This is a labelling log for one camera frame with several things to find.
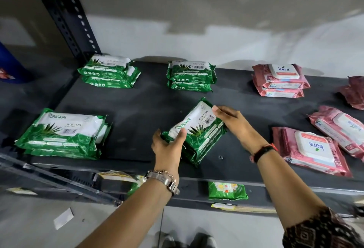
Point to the person's left hand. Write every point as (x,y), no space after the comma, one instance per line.
(166,156)

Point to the person's right hand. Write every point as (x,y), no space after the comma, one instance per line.
(241,129)

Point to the person's right fingers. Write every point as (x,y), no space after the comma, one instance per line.
(224,112)

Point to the person's left thumb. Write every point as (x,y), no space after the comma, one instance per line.
(180,137)

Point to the green wet wipes packet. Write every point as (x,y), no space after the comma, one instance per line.
(85,154)
(200,152)
(65,131)
(113,81)
(108,65)
(192,71)
(199,125)
(190,86)

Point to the person's left forearm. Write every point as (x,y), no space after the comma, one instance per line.
(133,216)

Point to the person's right forearm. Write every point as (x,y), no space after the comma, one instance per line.
(284,182)

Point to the silver wristwatch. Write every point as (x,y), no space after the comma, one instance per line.
(165,179)

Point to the pink wet wipes packet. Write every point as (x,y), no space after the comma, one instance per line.
(281,74)
(310,149)
(280,93)
(341,128)

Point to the green floral packet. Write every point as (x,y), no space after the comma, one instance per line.
(227,191)

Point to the yellow and white packet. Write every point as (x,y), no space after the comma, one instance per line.
(118,176)

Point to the dark metal shelf beam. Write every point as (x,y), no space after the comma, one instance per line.
(256,188)

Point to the yellow shelf label strip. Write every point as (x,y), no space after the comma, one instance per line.
(241,208)

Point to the person's left shoe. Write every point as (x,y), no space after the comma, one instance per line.
(168,241)

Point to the person's shoe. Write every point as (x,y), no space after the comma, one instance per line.
(203,240)
(168,241)

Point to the person's right shoe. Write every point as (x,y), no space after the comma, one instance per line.
(203,240)

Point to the dark red wipes packet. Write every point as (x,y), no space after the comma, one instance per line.
(354,92)

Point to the white paper label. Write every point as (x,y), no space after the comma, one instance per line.
(63,218)

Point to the brown patterned sleeve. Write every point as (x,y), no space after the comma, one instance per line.
(321,233)

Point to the pale shelf label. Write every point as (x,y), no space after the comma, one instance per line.
(21,191)

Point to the blue container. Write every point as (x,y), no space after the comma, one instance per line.
(11,65)

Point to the black perforated shelf post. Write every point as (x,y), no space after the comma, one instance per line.
(68,20)

